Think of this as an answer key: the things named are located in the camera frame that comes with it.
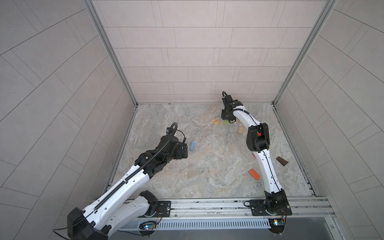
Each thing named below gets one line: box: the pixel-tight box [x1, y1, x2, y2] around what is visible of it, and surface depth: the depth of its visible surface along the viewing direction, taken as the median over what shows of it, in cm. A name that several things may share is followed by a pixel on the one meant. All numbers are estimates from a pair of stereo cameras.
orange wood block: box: [248, 168, 260, 181], surface depth 84 cm
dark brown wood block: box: [276, 156, 289, 167], surface depth 88 cm
